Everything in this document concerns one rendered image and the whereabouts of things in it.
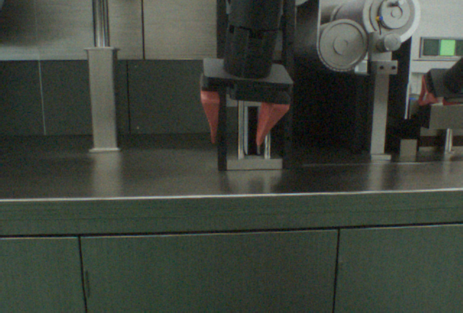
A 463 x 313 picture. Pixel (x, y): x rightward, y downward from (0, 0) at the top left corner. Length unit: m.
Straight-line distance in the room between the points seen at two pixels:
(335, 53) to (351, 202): 0.41
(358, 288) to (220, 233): 0.31
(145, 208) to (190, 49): 0.69
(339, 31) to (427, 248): 0.53
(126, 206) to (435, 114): 0.77
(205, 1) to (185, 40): 0.14
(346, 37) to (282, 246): 0.53
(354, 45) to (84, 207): 0.72
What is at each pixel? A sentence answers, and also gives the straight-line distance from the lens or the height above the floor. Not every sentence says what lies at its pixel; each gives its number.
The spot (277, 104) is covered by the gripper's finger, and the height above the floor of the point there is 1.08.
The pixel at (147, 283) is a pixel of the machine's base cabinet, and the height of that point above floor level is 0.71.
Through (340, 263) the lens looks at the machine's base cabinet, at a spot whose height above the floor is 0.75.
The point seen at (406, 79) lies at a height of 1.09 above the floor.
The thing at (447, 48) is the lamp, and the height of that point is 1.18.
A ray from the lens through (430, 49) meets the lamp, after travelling 1.49.
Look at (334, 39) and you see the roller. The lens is 1.01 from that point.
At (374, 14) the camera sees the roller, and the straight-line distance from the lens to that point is 1.04.
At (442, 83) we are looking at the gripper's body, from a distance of 0.92.
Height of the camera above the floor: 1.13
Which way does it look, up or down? 11 degrees down
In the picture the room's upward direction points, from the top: straight up
